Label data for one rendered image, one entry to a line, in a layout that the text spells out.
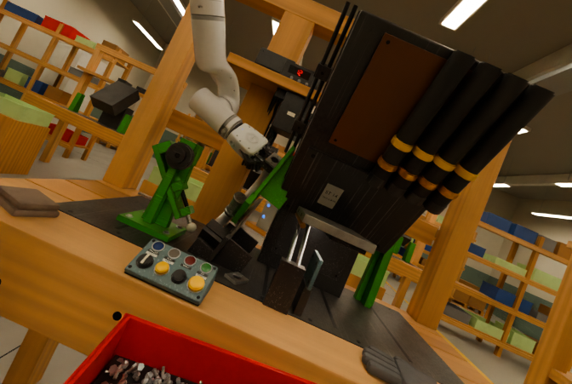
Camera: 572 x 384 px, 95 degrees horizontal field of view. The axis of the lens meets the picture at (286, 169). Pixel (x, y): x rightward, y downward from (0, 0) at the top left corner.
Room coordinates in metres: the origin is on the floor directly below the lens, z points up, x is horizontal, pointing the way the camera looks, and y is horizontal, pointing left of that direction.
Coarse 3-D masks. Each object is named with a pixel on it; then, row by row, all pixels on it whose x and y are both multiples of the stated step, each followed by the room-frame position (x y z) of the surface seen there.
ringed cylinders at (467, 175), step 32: (448, 64) 0.44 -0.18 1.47; (480, 64) 0.43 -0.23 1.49; (448, 96) 0.46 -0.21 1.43; (480, 96) 0.44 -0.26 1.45; (512, 96) 0.43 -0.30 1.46; (544, 96) 0.42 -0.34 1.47; (416, 128) 0.50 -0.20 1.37; (448, 128) 0.48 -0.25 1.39; (480, 128) 0.47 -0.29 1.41; (512, 128) 0.46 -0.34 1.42; (384, 160) 0.56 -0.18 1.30; (416, 160) 0.53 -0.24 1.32; (448, 160) 0.52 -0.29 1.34; (480, 160) 0.50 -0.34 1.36; (416, 192) 0.58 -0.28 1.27; (448, 192) 0.55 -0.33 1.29
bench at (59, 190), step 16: (48, 192) 0.74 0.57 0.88; (64, 192) 0.79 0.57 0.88; (80, 192) 0.85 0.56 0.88; (96, 192) 0.92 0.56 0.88; (112, 192) 0.99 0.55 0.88; (128, 192) 1.08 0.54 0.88; (352, 288) 1.16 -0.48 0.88; (384, 304) 1.13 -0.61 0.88; (32, 336) 1.09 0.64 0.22; (432, 336) 0.99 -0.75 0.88; (32, 352) 1.09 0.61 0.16; (48, 352) 1.14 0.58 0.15; (448, 352) 0.90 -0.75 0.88; (16, 368) 1.09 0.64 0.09; (32, 368) 1.09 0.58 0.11; (464, 368) 0.83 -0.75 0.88
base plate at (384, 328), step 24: (72, 216) 0.63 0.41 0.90; (96, 216) 0.68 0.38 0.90; (144, 240) 0.67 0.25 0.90; (192, 240) 0.81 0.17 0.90; (216, 264) 0.72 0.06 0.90; (264, 264) 0.89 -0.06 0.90; (240, 288) 0.64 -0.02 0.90; (264, 288) 0.70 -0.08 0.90; (312, 288) 0.87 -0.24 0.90; (288, 312) 0.63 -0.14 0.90; (312, 312) 0.68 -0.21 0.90; (336, 312) 0.75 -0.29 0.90; (360, 312) 0.84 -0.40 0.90; (384, 312) 0.95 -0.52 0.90; (360, 336) 0.67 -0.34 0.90; (384, 336) 0.74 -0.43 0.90; (408, 336) 0.82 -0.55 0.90; (408, 360) 0.66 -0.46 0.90; (432, 360) 0.72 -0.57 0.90
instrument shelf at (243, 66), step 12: (228, 60) 0.97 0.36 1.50; (240, 60) 0.97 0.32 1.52; (240, 72) 1.03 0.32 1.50; (252, 72) 0.97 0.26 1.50; (264, 72) 0.97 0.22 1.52; (276, 72) 0.97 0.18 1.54; (240, 84) 1.18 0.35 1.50; (264, 84) 1.04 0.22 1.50; (276, 84) 0.98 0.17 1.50; (288, 84) 0.97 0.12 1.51; (300, 84) 0.97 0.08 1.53; (312, 96) 0.97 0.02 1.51
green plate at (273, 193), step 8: (288, 152) 0.71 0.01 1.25; (280, 160) 0.72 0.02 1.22; (288, 160) 0.73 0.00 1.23; (280, 168) 0.73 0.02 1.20; (288, 168) 0.73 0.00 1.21; (272, 176) 0.72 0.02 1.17; (280, 176) 0.73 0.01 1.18; (264, 184) 0.71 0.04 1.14; (272, 184) 0.73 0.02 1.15; (280, 184) 0.73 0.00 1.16; (256, 192) 0.71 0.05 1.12; (264, 192) 0.73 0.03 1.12; (272, 192) 0.73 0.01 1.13; (280, 192) 0.73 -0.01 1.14; (272, 200) 0.73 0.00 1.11; (280, 200) 0.73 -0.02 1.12
